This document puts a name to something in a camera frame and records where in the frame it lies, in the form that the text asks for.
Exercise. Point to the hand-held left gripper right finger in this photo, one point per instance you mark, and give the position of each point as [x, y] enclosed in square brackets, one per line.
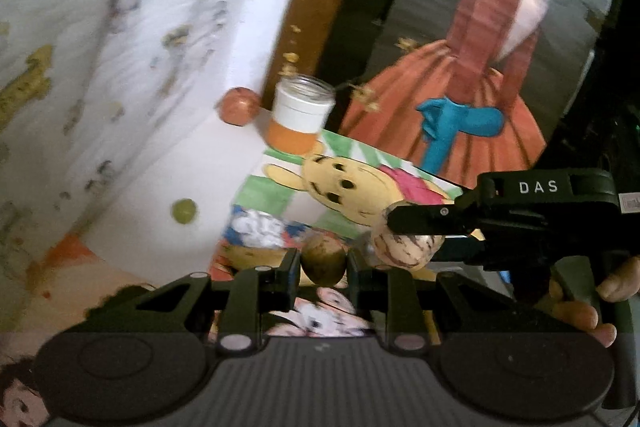
[354, 274]

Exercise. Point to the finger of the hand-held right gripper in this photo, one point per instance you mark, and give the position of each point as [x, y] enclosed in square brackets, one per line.
[462, 252]
[430, 219]

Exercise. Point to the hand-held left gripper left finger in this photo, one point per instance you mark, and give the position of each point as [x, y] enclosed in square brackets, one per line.
[292, 274]

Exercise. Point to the brown kiwi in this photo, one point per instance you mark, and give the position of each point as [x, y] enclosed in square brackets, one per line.
[324, 259]

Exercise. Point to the tan striped melon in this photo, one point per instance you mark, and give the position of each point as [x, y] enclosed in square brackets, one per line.
[400, 252]

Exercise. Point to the person's right hand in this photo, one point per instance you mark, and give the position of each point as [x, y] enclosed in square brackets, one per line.
[580, 314]

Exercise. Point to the green grape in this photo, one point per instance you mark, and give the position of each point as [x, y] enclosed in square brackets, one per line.
[184, 211]

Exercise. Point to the white and orange jar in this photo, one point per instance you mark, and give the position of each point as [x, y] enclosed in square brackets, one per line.
[300, 117]

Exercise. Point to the red apple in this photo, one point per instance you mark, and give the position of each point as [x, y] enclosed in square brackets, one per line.
[239, 106]

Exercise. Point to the cartoon printed curtain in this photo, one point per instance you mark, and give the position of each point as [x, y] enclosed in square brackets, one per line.
[100, 32]

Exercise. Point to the wall poster with orange dress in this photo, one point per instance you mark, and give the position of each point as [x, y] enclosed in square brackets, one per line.
[475, 57]

